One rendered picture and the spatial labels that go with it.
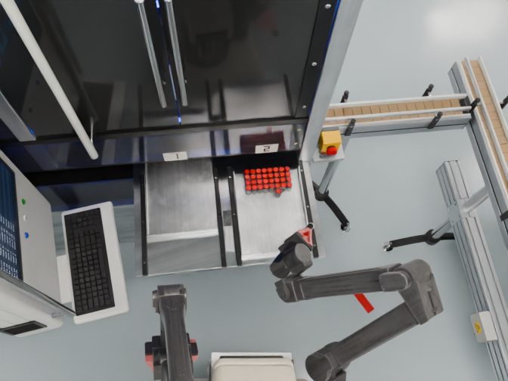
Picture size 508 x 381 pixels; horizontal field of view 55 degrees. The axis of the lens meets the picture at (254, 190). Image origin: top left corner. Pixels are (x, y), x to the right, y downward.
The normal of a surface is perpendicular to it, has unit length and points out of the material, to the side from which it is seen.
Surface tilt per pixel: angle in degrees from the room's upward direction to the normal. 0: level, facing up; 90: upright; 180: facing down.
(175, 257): 0
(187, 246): 0
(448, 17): 0
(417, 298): 57
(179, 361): 41
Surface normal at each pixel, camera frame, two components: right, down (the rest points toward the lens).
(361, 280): -0.74, 0.09
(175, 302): 0.07, -0.90
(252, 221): 0.04, -0.40
